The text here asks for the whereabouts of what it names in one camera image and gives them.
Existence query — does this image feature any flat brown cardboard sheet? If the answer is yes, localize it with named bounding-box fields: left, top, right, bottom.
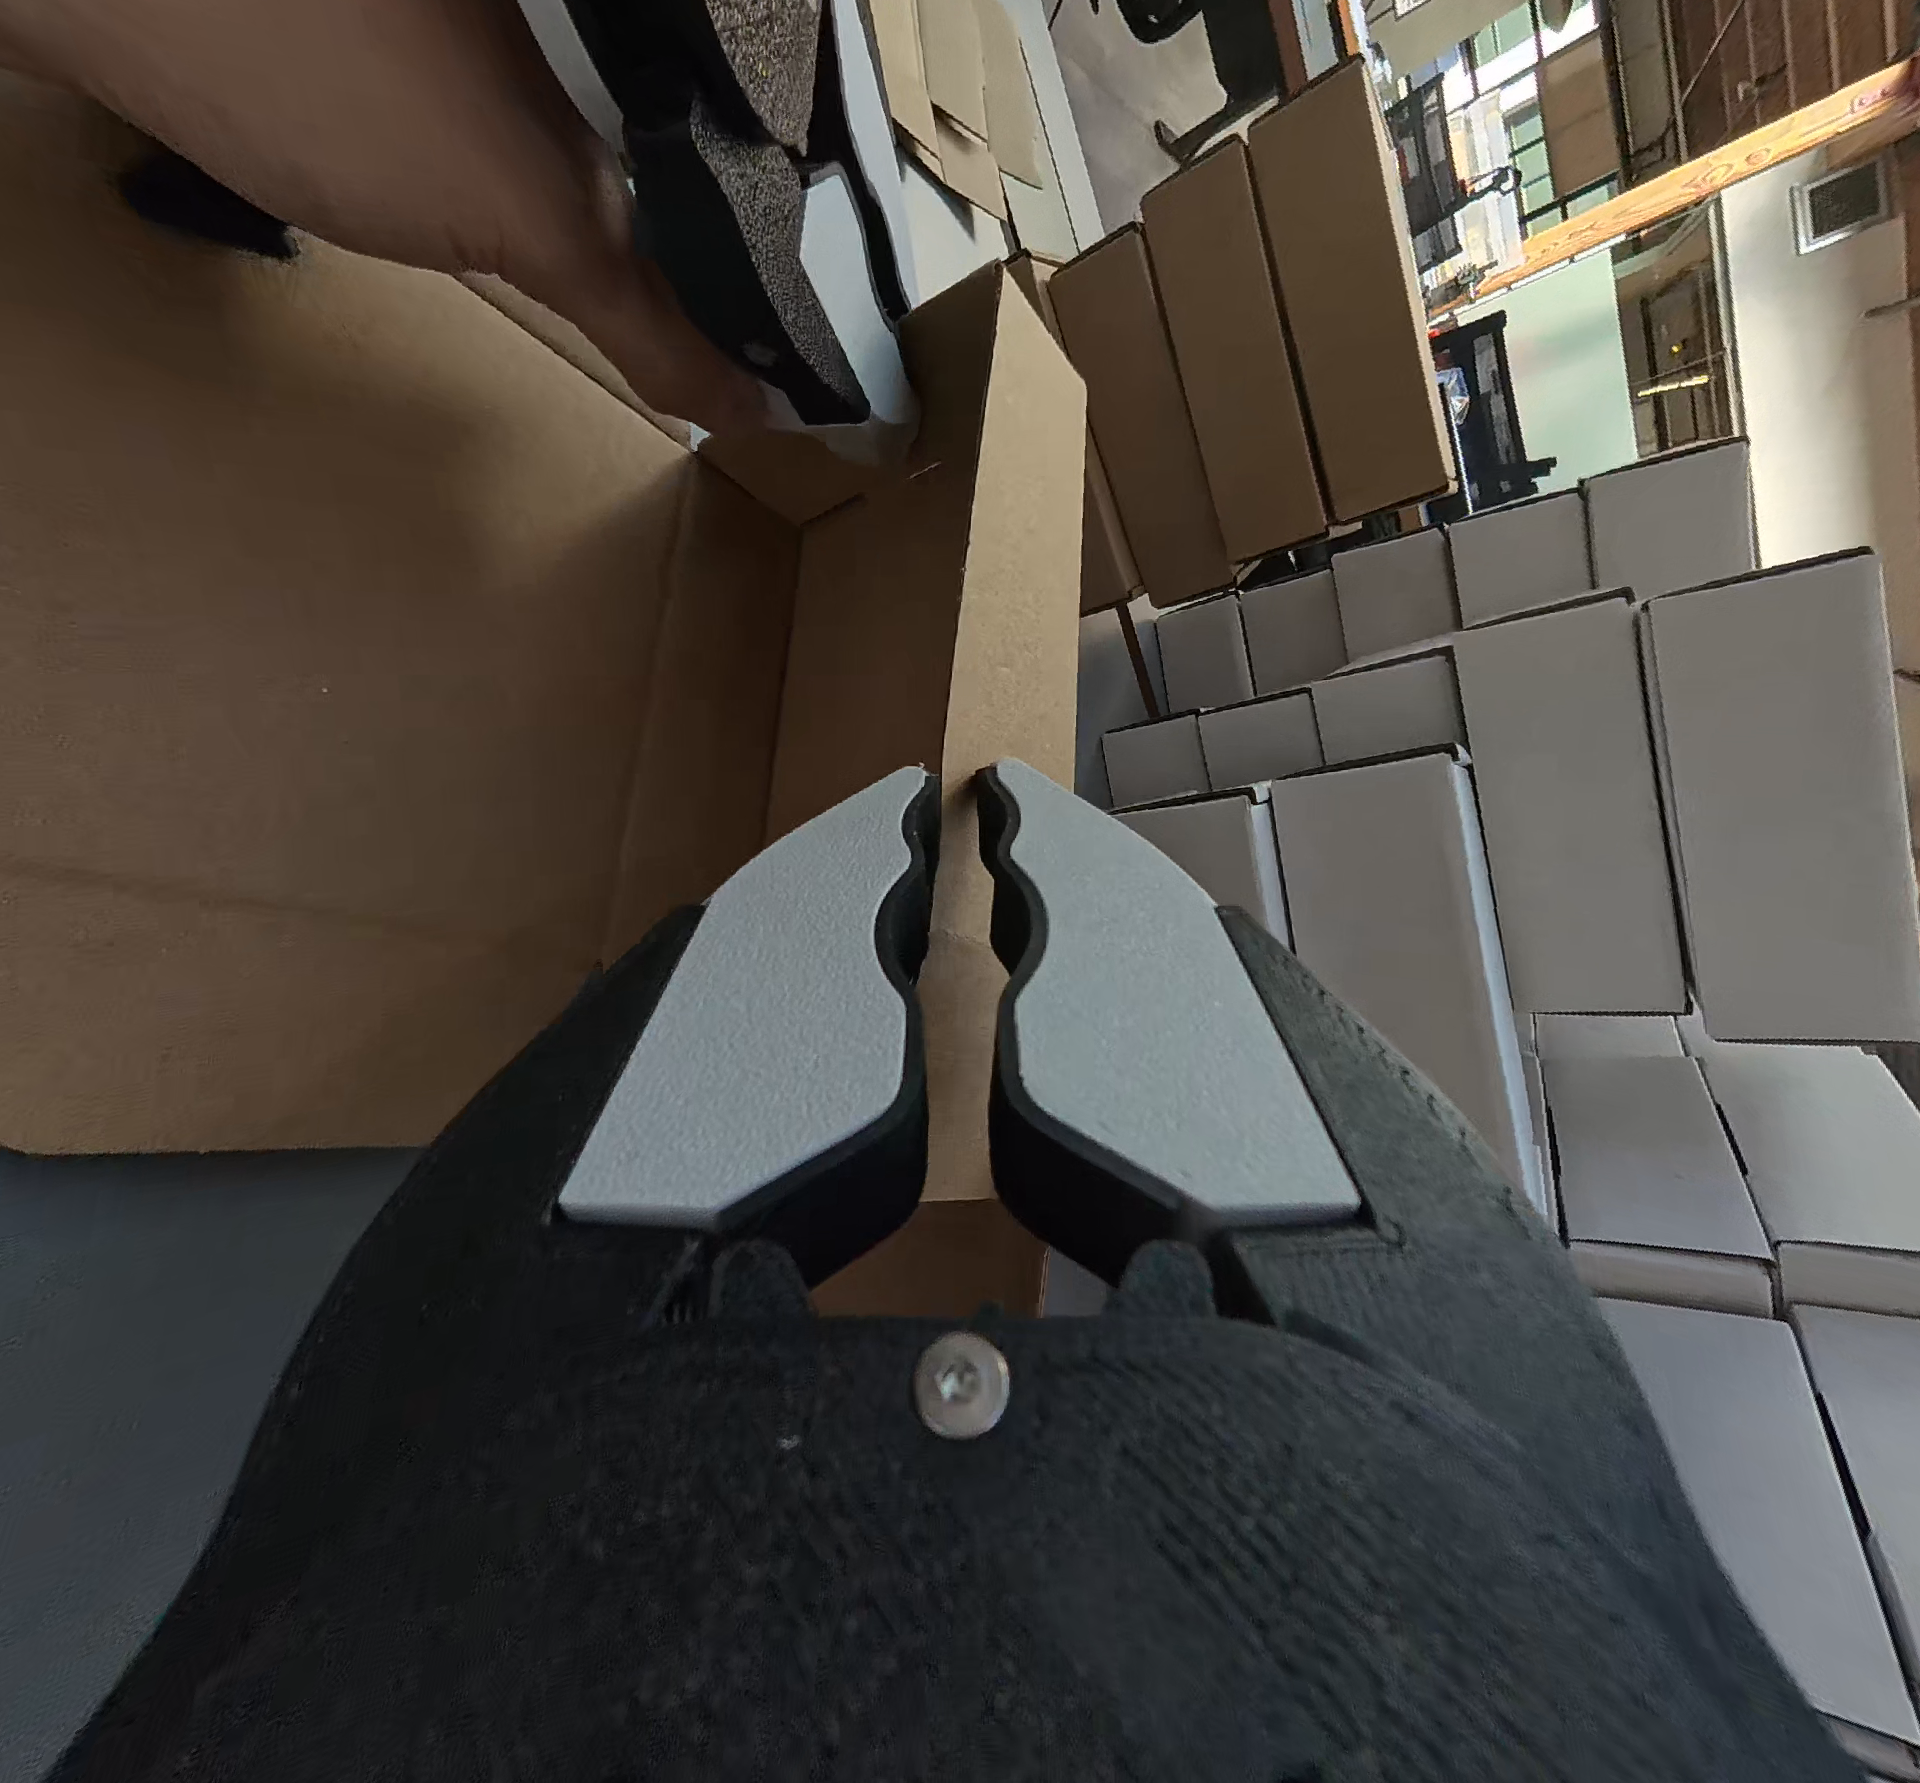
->
left=839, top=0, right=1050, bottom=226

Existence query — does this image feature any brown cardboard box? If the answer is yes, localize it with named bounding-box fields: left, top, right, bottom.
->
left=1139, top=135, right=1334, bottom=564
left=0, top=67, right=1087, bottom=1322
left=1044, top=225, right=1233, bottom=606
left=1243, top=55, right=1460, bottom=527
left=1003, top=250, right=1164, bottom=614

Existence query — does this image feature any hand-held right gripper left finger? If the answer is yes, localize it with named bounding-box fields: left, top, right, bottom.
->
left=554, top=760, right=944, bottom=1290

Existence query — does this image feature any pile of white cardboard boxes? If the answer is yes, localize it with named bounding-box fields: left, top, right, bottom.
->
left=1072, top=439, right=1920, bottom=1783

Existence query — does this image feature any wall air vent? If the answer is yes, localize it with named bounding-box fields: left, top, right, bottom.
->
left=1792, top=153, right=1894, bottom=254

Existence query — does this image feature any wooden ceiling beam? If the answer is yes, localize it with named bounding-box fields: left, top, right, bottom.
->
left=1424, top=57, right=1920, bottom=315

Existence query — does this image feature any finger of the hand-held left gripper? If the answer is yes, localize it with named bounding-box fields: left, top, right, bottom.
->
left=618, top=111, right=923, bottom=468
left=816, top=0, right=919, bottom=315

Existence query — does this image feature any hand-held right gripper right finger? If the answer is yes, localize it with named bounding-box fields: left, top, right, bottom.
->
left=974, top=758, right=1367, bottom=1328

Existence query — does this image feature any person's left hand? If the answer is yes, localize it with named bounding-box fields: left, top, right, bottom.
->
left=0, top=0, right=789, bottom=455

